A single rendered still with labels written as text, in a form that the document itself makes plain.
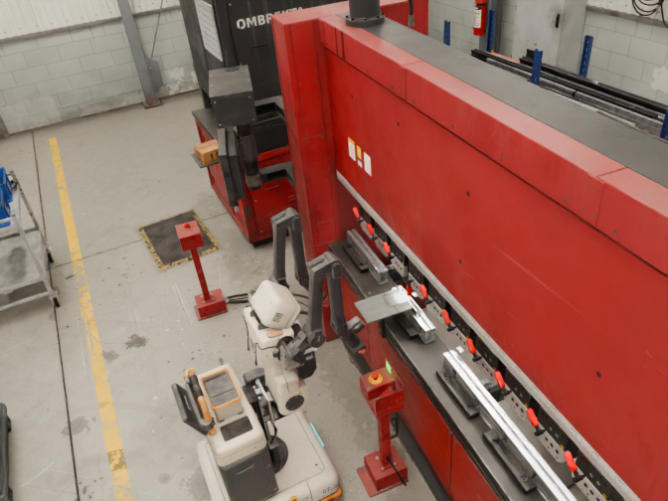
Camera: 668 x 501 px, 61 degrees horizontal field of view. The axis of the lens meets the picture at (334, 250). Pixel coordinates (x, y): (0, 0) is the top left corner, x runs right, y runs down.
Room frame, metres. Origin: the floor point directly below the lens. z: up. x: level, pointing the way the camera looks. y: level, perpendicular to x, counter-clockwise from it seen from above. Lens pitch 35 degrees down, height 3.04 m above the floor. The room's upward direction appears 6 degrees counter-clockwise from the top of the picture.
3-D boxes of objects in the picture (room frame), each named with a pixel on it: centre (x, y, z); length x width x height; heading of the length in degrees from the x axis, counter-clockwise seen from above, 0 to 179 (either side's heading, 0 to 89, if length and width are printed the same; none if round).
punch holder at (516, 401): (1.43, -0.67, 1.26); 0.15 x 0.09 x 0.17; 18
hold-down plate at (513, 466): (1.38, -0.63, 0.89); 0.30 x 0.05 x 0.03; 18
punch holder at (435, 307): (2.00, -0.48, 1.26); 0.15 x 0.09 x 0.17; 18
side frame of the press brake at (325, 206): (3.34, -0.23, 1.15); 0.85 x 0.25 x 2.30; 108
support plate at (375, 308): (2.31, -0.23, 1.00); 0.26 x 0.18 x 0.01; 108
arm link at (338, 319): (1.94, 0.01, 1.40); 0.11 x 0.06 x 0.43; 23
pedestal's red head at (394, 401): (1.95, -0.16, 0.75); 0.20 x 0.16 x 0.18; 18
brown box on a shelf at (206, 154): (4.42, 0.95, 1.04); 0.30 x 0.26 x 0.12; 23
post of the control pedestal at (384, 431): (1.95, -0.16, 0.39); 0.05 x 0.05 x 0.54; 18
